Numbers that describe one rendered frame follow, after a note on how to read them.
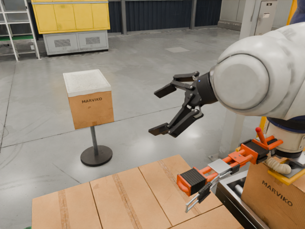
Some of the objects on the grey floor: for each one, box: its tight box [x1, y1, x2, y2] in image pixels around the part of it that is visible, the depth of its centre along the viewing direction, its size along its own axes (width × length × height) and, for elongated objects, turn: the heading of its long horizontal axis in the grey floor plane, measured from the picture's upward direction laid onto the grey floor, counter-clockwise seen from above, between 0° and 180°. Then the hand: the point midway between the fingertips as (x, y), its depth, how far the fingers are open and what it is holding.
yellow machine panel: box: [31, 0, 110, 57], centre depth 721 cm, size 222×91×248 cm, turn 116°
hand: (157, 112), depth 67 cm, fingers open, 13 cm apart
